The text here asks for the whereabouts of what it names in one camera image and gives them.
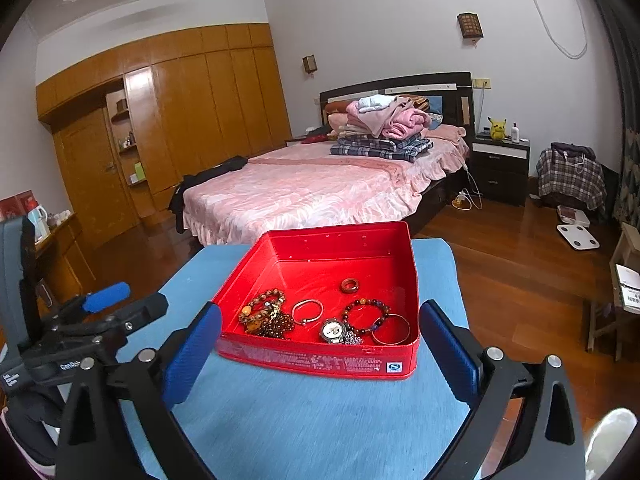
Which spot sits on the wooden wardrobe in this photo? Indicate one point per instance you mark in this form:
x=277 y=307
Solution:
x=200 y=110

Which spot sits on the folded plaid blanket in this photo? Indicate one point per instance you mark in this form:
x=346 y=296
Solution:
x=375 y=147

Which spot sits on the bed with pink bedspread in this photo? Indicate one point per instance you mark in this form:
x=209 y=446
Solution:
x=300 y=190

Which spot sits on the thin silver bangle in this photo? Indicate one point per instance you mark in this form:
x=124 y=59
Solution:
x=406 y=332

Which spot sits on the dark wooden headboard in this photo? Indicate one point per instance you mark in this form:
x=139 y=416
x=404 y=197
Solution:
x=450 y=92

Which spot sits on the pile of pink clothes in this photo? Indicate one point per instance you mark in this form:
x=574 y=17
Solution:
x=395 y=120

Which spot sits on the dark nightstand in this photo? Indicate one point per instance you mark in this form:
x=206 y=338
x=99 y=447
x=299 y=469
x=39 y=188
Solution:
x=500 y=175

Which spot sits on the flat white box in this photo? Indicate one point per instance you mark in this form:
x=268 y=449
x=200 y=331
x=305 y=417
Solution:
x=572 y=215

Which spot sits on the plaid bag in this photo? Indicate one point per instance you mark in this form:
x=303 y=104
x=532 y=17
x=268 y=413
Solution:
x=572 y=175

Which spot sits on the pink pillow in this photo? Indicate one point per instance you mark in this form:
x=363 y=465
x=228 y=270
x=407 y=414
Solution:
x=447 y=132

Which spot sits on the black clothing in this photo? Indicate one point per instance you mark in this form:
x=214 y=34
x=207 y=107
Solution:
x=210 y=175

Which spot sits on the light blue kettle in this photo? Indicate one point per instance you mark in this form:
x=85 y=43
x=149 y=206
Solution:
x=37 y=222

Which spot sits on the blue fabric table cover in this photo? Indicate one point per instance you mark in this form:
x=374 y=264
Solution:
x=300 y=420

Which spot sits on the wall outlet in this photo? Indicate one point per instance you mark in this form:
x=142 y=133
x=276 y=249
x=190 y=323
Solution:
x=481 y=82

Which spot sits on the wooden stool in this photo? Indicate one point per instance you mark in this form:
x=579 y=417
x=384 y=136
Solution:
x=605 y=320

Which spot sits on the silver wristwatch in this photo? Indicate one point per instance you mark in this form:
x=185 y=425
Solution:
x=332 y=331

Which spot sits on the yellow plush toy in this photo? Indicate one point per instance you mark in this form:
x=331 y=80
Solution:
x=497 y=129

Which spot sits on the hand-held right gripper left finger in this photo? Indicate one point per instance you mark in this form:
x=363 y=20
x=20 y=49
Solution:
x=192 y=355

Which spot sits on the red plastic tray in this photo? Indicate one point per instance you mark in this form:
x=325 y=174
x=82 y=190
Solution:
x=325 y=250

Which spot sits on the white bottle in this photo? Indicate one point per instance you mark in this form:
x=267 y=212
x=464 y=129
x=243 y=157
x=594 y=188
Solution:
x=515 y=134

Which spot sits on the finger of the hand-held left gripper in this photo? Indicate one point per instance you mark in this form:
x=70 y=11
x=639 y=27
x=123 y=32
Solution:
x=107 y=296
x=135 y=315

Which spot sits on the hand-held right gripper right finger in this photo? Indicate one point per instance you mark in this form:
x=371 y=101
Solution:
x=447 y=350

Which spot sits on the small wooden wall lamp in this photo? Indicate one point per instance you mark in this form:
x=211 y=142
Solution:
x=310 y=64

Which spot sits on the red gift box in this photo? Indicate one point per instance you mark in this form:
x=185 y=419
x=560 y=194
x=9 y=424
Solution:
x=17 y=205

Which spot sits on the large wooden wall lamp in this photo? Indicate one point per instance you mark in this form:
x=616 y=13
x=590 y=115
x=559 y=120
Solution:
x=470 y=26

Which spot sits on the wooden side desk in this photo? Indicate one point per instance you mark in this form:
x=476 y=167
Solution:
x=65 y=260

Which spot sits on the yellow power strip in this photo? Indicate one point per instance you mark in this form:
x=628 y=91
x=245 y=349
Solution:
x=461 y=201

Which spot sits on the white bathroom scale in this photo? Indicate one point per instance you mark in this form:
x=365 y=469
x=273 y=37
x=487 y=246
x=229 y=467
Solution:
x=580 y=237

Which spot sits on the white labelled box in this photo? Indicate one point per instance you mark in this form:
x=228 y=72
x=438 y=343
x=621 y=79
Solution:
x=629 y=287

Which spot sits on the dark red cloth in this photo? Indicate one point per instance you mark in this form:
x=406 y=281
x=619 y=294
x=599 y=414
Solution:
x=315 y=136

